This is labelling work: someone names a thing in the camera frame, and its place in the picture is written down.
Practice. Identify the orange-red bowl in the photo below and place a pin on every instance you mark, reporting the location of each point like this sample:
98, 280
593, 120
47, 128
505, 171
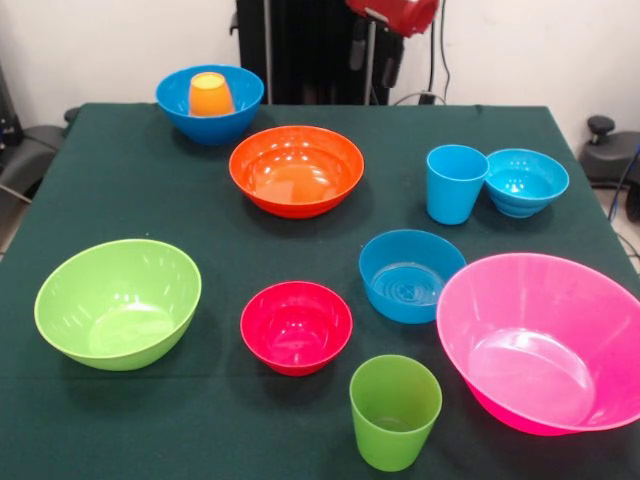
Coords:
295, 175

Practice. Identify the small pink-red bowl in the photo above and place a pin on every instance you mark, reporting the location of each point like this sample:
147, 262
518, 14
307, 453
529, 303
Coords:
295, 330

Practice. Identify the green cup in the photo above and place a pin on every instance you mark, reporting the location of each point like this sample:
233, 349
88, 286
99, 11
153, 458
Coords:
395, 415

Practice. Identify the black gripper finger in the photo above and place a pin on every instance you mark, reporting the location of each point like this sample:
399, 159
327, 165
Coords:
357, 47
390, 67

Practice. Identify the orange cup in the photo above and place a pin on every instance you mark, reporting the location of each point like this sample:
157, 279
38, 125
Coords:
211, 97

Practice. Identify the blue flat-bottomed bowl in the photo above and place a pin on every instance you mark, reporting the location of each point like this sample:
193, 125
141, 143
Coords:
400, 280

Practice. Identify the black pedestal foot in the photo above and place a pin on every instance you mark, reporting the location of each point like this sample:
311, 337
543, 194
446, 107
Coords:
610, 150
35, 145

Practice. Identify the green bowl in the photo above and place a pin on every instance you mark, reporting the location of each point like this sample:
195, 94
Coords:
115, 305

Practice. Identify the small light blue ribbed bowl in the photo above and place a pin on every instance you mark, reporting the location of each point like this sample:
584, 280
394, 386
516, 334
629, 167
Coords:
530, 175

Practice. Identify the blue cup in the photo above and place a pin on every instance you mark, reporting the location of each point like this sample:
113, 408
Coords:
450, 195

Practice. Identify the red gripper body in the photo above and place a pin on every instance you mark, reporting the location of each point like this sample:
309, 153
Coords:
400, 12

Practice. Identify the black equipment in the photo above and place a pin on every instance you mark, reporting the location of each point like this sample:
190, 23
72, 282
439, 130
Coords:
7, 115

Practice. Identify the large blue bowl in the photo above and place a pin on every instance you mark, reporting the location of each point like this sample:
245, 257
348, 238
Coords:
210, 130

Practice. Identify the large pink bowl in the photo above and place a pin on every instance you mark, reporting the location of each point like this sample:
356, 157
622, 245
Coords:
540, 340

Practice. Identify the dark green tablecloth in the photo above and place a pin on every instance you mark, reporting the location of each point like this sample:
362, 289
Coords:
225, 250

